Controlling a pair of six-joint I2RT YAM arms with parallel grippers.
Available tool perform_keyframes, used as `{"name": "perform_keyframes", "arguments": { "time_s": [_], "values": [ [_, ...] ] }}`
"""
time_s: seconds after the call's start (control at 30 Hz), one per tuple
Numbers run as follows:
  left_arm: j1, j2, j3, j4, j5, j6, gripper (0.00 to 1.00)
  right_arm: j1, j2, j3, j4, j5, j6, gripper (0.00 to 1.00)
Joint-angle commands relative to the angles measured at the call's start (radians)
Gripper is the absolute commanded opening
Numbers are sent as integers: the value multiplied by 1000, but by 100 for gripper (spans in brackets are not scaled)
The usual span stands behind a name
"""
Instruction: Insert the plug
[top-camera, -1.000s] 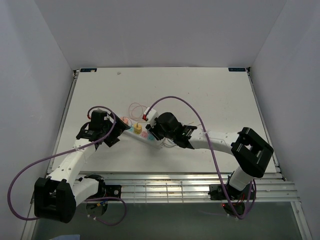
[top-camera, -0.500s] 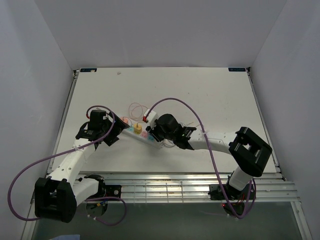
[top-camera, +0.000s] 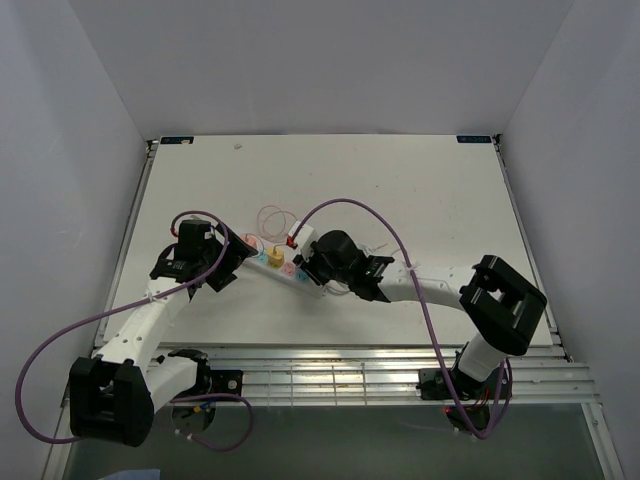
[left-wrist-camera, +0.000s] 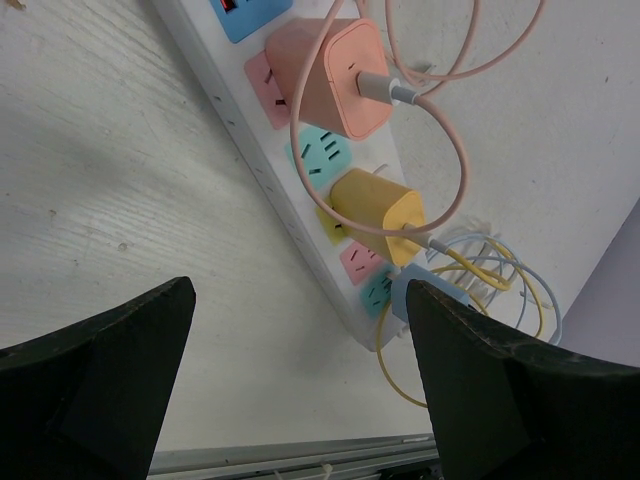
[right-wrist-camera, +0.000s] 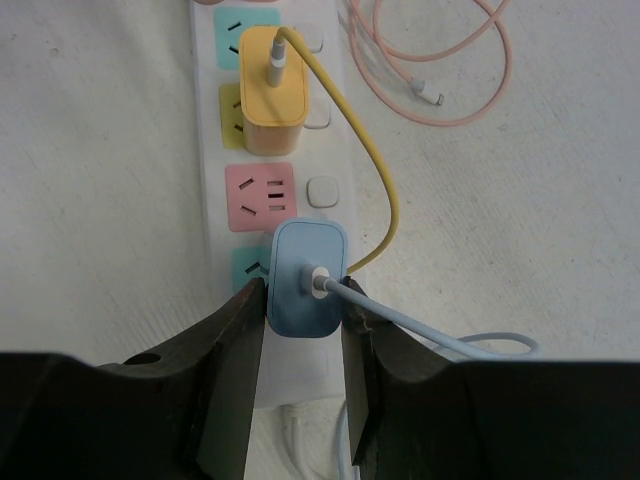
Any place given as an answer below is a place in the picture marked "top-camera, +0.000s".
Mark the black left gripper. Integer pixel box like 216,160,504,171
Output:
199,222,257,292

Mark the white multicolour power strip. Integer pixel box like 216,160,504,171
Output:
240,234,326,298

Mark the yellow charger plug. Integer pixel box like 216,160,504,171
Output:
266,246,285,269

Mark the pink charging cable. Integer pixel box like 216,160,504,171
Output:
256,204,296,242

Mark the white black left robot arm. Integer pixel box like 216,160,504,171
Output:
69,219,258,447

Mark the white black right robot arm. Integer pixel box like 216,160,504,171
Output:
286,230,547,397

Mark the black XDOF label left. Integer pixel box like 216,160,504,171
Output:
160,136,194,145

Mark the black xdof label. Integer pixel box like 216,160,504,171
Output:
456,135,493,144
160,136,194,145

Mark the black XDOF label right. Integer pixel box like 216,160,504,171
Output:
456,135,493,144

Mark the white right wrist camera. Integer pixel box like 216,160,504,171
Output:
285,221,319,250

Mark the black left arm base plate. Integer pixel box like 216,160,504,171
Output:
168,348,244,398

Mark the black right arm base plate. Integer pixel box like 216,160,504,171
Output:
416,367,513,401

